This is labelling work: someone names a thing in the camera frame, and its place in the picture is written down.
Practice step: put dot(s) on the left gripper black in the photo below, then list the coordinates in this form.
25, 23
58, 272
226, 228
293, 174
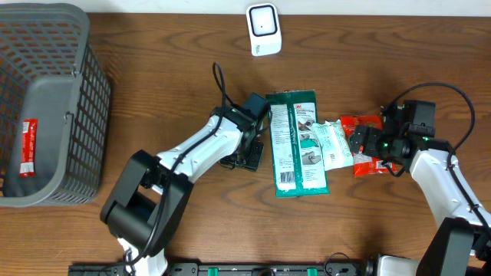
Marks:
255, 164

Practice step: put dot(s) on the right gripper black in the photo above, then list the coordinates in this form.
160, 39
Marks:
373, 136

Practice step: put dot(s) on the red snack bag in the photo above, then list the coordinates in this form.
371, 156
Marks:
363, 165

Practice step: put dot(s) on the light green wipes pack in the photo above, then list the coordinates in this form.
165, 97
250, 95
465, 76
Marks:
336, 153

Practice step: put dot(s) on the dark green packet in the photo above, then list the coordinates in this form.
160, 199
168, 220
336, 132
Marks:
297, 159

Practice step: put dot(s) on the red packet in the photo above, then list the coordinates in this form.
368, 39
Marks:
28, 144

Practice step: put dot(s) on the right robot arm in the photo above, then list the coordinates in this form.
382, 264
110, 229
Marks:
461, 245

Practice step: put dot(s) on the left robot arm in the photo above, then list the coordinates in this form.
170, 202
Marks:
149, 198

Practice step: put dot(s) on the white barcode scanner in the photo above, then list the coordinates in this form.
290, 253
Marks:
264, 29

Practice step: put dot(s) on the grey plastic mesh basket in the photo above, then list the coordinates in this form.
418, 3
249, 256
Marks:
49, 72

